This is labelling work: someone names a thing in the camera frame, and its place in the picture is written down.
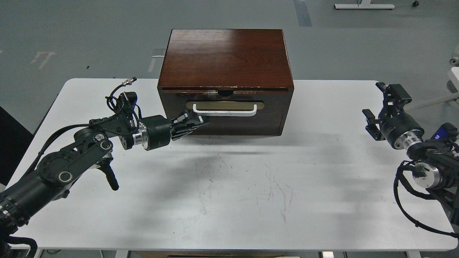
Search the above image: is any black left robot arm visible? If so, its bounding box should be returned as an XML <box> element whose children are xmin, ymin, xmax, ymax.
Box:
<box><xmin>0</xmin><ymin>78</ymin><xmax>210</xmax><ymax>258</ymax></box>

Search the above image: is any wooden drawer with white handle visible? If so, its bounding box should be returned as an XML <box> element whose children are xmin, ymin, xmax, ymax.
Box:
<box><xmin>158</xmin><ymin>89</ymin><xmax>293</xmax><ymax>136</ymax></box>

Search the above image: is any white table leg base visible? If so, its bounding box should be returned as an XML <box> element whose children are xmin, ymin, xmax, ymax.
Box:
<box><xmin>334</xmin><ymin>0</ymin><xmax>395</xmax><ymax>10</ymax></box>

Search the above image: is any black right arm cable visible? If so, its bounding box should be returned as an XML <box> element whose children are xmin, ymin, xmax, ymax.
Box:
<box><xmin>393</xmin><ymin>160</ymin><xmax>459</xmax><ymax>238</ymax></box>

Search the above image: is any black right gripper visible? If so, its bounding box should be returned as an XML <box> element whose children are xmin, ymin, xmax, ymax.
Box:
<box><xmin>362</xmin><ymin>82</ymin><xmax>424</xmax><ymax>150</ymax></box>

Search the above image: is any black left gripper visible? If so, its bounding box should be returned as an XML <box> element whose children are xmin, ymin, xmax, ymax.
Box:
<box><xmin>143</xmin><ymin>110</ymin><xmax>210</xmax><ymax>149</ymax></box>

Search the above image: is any dark wooden cabinet box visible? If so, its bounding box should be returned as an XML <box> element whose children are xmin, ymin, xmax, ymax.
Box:
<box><xmin>157</xmin><ymin>29</ymin><xmax>294</xmax><ymax>136</ymax></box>

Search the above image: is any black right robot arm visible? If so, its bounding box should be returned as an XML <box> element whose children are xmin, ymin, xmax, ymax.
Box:
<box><xmin>362</xmin><ymin>82</ymin><xmax>459</xmax><ymax>234</ymax></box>

